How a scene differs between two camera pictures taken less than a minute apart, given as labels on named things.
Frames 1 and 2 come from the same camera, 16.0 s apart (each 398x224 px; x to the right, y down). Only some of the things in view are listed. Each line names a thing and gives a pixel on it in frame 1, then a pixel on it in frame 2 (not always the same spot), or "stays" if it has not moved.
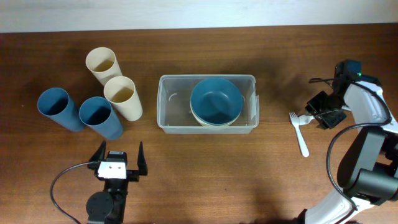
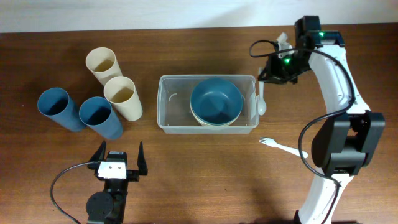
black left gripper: [134, 175] stays
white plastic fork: [295, 120] to [273, 143]
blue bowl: [216, 101] stays
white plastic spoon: [304, 119] to [262, 107]
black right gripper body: [323, 111] to [285, 68]
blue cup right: [97, 112] stays
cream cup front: [120, 92] stays
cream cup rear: [102, 62] stays
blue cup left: [56, 104] stays
